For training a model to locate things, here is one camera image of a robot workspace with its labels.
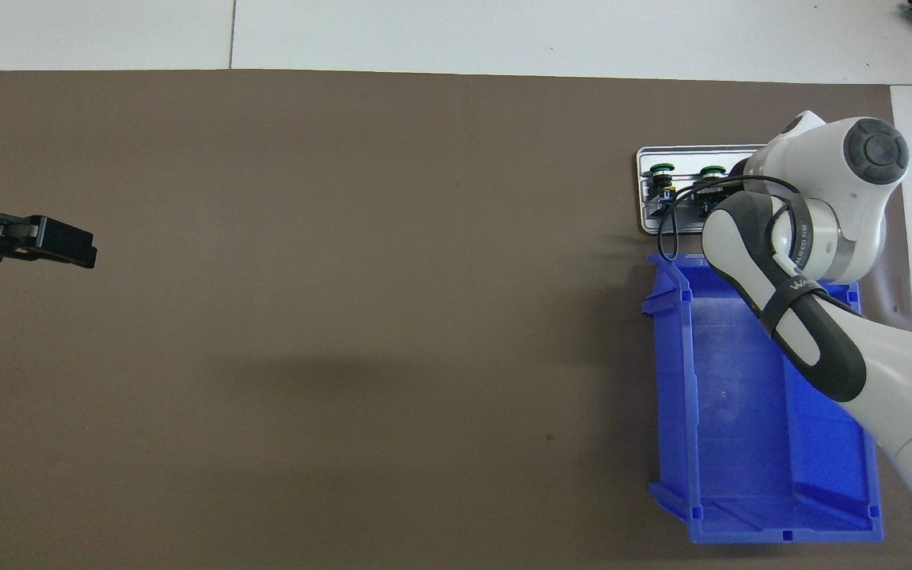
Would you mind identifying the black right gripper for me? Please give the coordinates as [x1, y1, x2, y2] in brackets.
[708, 179, 748, 213]

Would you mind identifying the brown table mat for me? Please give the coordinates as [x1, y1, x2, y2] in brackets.
[0, 69, 912, 570]

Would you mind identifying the silver metal tray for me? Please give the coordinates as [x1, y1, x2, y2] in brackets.
[635, 144, 770, 237]

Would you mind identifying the blue plastic storage bin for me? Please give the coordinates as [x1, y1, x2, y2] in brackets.
[640, 252, 884, 545]

